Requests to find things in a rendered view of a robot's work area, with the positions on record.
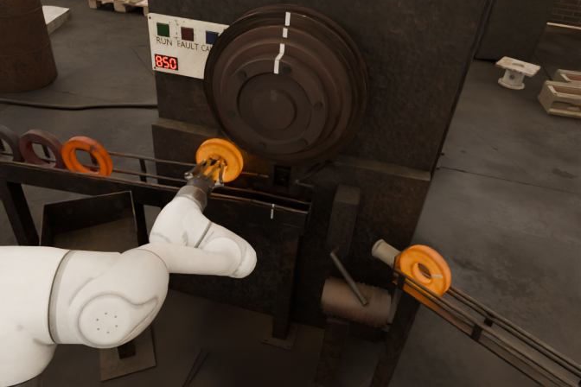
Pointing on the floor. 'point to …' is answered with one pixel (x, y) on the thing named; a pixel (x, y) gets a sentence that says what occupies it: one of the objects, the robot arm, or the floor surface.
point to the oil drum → (22, 30)
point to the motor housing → (342, 304)
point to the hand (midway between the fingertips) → (219, 156)
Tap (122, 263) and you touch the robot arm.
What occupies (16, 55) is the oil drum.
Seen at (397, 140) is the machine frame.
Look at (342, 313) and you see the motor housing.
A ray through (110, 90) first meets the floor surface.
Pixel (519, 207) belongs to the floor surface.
